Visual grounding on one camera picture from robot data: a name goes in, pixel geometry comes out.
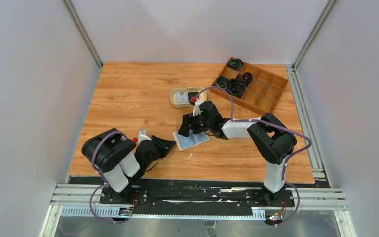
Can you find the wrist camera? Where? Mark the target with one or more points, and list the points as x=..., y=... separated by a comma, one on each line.
x=196, y=108
x=142, y=136

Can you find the beige card holder wallet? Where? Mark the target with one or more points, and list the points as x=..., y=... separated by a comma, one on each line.
x=184, y=143

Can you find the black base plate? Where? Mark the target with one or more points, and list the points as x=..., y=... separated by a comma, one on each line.
x=198, y=198

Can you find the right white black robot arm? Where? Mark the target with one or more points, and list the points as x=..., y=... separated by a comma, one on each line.
x=268, y=133

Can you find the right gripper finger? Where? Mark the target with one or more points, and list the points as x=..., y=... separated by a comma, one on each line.
x=197, y=126
x=184, y=129

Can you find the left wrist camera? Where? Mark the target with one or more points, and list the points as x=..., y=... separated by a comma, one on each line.
x=142, y=136

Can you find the black card in tray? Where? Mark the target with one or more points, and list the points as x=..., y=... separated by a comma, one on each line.
x=191, y=95

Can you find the white card in tray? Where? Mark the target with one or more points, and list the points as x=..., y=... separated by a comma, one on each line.
x=182, y=97

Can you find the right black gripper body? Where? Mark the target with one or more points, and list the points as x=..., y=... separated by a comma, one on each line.
x=208, y=124

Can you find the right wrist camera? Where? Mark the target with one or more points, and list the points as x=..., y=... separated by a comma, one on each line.
x=196, y=108

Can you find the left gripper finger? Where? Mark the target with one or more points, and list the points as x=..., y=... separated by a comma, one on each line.
x=165, y=146
x=159, y=141

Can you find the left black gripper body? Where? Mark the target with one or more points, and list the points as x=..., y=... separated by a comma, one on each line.
x=154, y=156

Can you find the beige oval tray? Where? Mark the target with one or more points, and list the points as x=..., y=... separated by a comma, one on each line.
x=174, y=92

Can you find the wooden compartment organizer box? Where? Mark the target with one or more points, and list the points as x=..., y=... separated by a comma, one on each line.
x=250, y=86

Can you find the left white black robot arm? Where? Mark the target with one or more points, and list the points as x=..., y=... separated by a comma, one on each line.
x=120, y=160

